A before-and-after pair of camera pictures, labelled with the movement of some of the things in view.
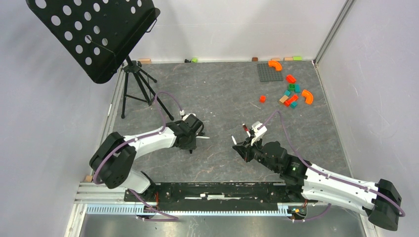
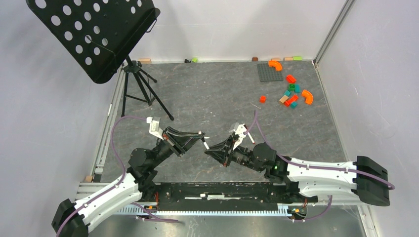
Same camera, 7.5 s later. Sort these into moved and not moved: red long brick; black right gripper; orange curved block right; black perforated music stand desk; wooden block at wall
Moved: black right gripper
Not moved: orange curved block right; wooden block at wall; red long brick; black perforated music stand desk
